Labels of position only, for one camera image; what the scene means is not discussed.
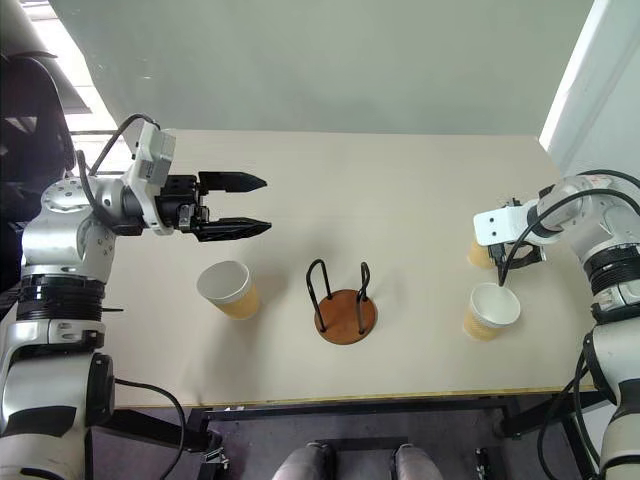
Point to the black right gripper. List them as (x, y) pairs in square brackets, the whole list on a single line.
[(527, 255)]

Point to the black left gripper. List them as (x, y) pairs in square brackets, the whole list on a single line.
[(176, 205)]

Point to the tan paper cup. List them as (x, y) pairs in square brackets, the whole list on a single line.
[(477, 256), (235, 295), (487, 315)]

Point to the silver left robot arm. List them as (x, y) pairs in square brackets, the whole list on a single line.
[(50, 250)]

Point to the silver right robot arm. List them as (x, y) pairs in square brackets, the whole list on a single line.
[(612, 260)]

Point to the black chair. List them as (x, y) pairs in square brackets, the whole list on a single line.
[(30, 150)]

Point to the black caster wheel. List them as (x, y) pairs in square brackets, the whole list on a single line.
[(216, 456), (482, 465)]

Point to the grey rounded robot leg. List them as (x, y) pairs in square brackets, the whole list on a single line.
[(300, 462), (417, 462)]

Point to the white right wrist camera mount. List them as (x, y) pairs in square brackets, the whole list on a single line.
[(502, 223)]

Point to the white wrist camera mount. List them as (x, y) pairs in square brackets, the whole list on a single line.
[(152, 160), (502, 223)]

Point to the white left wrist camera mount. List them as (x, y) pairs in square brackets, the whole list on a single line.
[(152, 160)]

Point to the black metal table frame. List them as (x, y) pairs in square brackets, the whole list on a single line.
[(350, 412)]

